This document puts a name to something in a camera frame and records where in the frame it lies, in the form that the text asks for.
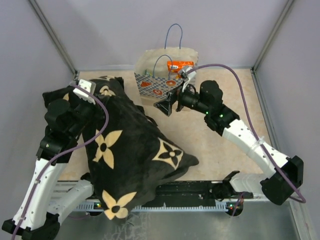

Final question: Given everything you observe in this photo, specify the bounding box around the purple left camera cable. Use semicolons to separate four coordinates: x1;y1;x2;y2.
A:
10;84;110;240

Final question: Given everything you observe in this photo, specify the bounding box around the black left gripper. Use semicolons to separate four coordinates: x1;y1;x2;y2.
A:
67;91;109;138

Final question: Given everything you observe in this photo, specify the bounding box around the right aluminium corner post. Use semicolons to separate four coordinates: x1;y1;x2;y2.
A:
251;0;296;73

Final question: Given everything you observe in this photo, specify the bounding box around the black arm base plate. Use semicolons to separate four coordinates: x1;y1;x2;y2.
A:
144;189;239;208

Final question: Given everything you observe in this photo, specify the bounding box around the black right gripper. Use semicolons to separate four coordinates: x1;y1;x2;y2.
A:
153;80;210;117

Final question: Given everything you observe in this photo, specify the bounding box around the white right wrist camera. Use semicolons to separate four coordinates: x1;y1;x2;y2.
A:
178;65;197;92

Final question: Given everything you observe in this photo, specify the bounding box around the orange Fox's candy packet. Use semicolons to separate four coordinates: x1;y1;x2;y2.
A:
167;61;195;73

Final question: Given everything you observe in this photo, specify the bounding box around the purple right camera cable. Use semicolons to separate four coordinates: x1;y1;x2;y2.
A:
186;63;307;204

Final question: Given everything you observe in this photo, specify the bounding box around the black floral plush blanket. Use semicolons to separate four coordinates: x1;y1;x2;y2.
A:
82;76;199;223

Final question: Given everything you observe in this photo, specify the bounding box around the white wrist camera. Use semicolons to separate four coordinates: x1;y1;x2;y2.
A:
73;79;96;105
178;65;197;92

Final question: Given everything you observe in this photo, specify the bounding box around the aluminium corner post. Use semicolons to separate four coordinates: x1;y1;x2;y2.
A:
251;0;296;73
27;0;79;79

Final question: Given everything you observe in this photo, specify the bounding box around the left aluminium corner post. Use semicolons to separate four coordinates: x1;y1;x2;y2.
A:
27;0;79;79

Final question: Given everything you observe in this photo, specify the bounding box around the white slotted cable duct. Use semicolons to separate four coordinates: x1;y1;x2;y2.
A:
74;199;241;213

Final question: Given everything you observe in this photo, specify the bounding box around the blue checkered paper bag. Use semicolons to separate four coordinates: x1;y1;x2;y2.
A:
134;28;199;106

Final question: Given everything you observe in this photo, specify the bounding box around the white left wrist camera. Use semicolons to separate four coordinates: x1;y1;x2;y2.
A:
73;79;96;105

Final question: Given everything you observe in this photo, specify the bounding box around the purple camera cable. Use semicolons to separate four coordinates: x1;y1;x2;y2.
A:
10;84;110;240
186;63;307;204

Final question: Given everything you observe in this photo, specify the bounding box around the aluminium frame rail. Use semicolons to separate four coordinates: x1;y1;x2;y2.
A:
49;181;303;201

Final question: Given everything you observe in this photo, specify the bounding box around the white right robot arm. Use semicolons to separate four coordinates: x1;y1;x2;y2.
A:
154;80;304;205

